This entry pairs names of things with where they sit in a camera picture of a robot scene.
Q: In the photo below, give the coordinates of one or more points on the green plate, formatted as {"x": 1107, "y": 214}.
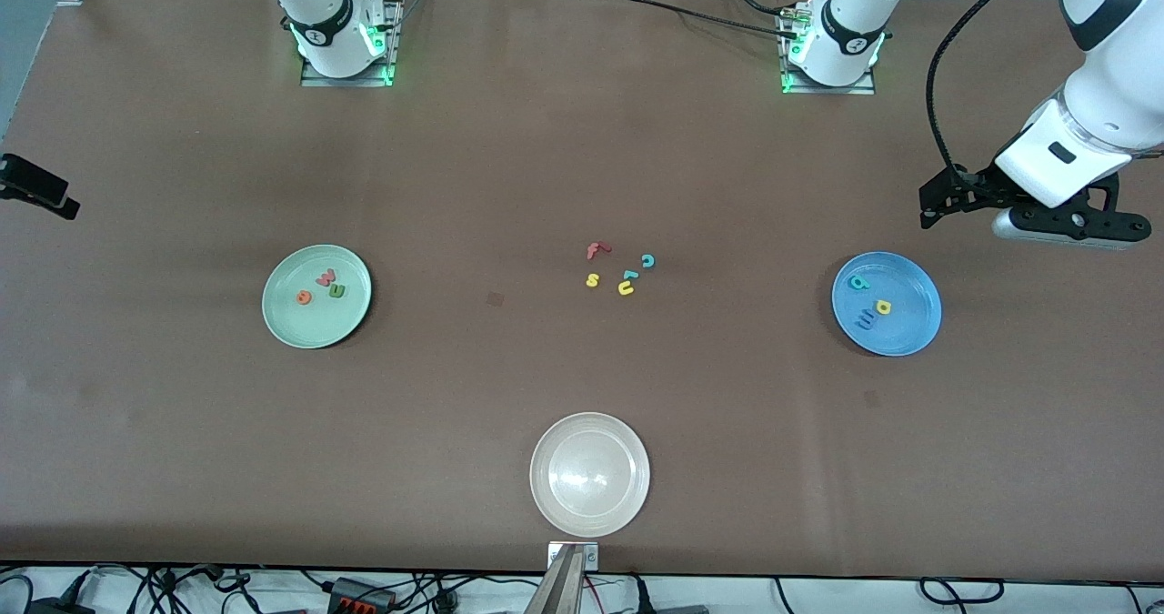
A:
{"x": 316, "y": 323}

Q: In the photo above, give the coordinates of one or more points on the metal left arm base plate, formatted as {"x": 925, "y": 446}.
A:
{"x": 866, "y": 86}

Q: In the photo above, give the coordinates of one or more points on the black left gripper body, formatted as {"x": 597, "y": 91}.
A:
{"x": 975, "y": 187}

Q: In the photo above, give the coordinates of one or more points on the black orange power strip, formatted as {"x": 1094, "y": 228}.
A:
{"x": 362, "y": 594}

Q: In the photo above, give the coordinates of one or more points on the red letter f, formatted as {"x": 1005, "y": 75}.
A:
{"x": 594, "y": 251}

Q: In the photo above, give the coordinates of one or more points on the red letter w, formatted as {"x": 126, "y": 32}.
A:
{"x": 326, "y": 276}

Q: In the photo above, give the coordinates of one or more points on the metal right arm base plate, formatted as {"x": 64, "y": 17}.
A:
{"x": 386, "y": 59}

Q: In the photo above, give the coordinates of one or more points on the blue plate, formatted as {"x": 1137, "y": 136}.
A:
{"x": 909, "y": 323}

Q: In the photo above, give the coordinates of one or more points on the blue letter m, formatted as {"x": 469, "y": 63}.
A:
{"x": 866, "y": 321}

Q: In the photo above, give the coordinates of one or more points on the white plate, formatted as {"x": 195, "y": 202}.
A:
{"x": 590, "y": 475}

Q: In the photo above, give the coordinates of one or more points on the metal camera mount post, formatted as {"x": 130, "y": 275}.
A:
{"x": 559, "y": 587}

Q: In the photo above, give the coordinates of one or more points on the teal letter a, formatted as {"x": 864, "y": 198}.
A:
{"x": 858, "y": 282}

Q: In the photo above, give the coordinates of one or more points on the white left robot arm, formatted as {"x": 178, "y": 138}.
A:
{"x": 1109, "y": 105}

